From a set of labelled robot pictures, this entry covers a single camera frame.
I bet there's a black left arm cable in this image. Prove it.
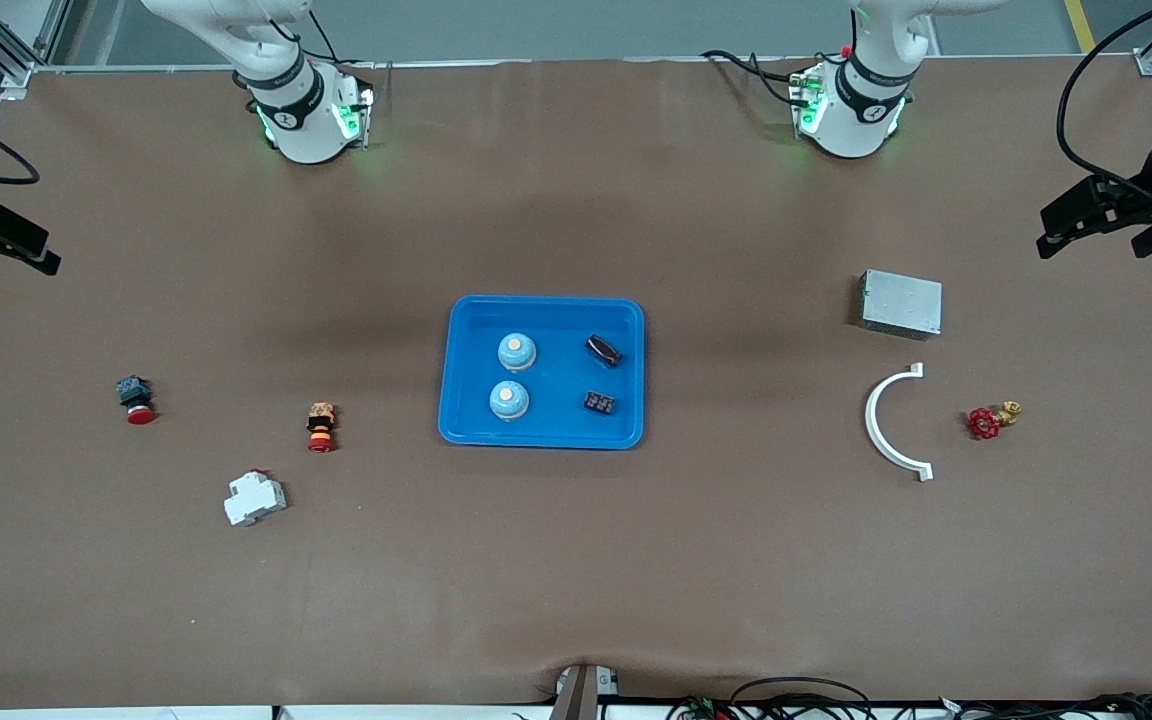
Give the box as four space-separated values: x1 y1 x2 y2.
1056 0 1152 206

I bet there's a white circuit breaker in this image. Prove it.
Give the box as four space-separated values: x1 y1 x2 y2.
224 469 288 528

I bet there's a thin black base cable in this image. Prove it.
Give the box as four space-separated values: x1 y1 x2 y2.
266 5 377 71

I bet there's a red mushroom button black body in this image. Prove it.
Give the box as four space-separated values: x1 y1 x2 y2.
116 375 158 427

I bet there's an orange black red push button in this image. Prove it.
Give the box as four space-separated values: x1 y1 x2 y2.
306 402 338 454

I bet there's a black looped cable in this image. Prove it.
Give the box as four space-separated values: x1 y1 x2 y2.
731 677 874 720

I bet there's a white curved plastic arc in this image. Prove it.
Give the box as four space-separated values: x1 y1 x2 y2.
864 362 935 483

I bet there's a grey metal bracket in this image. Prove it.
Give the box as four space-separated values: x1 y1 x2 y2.
548 664 621 720

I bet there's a light blue bell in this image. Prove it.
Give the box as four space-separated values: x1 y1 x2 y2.
497 332 538 373
489 380 531 423

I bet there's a red handwheel brass valve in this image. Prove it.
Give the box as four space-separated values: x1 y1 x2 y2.
967 400 1023 441

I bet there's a blue plastic tray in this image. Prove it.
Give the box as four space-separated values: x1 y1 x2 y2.
438 295 646 450

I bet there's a black cable bundle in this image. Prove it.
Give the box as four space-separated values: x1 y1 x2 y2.
941 692 1152 720

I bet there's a grey metal box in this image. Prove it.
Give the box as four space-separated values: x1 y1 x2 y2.
858 269 944 341

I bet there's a brown table cover mat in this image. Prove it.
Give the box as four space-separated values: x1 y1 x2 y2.
0 55 1152 713

